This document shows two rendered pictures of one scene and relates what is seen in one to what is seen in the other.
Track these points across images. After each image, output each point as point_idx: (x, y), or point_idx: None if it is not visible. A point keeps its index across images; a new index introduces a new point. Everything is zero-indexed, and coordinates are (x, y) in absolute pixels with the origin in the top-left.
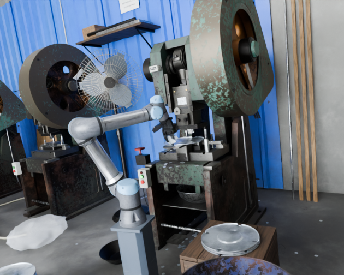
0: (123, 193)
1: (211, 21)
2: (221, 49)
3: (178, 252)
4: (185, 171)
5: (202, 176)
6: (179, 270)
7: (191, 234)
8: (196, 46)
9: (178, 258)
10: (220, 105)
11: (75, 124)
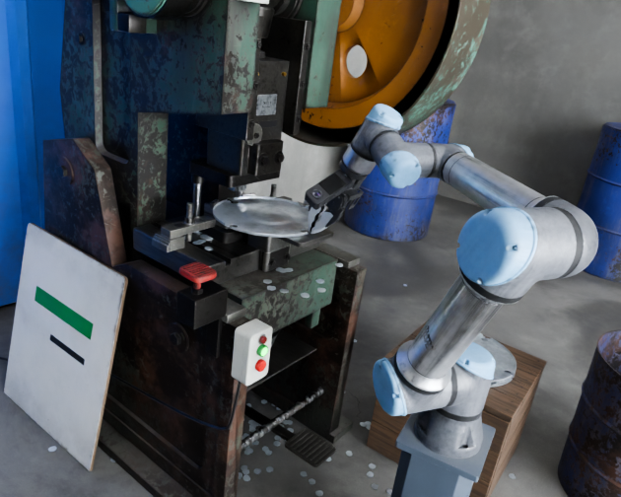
0: (493, 376)
1: None
2: (485, 27)
3: (270, 483)
4: (305, 287)
5: (331, 285)
6: (340, 495)
7: None
8: (467, 4)
9: (293, 489)
10: (401, 127)
11: (596, 235)
